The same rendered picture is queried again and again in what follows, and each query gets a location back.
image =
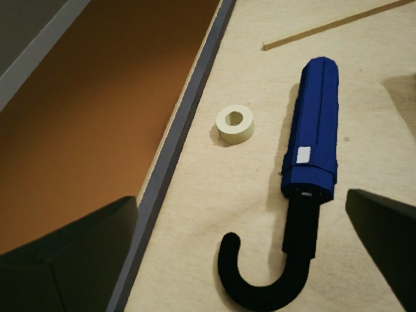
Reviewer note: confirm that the thin beige wooden stick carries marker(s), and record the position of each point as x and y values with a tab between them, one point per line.
333	22

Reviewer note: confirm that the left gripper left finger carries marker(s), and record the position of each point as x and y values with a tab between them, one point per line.
71	269

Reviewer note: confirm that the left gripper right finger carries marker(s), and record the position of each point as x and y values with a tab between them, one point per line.
387	229

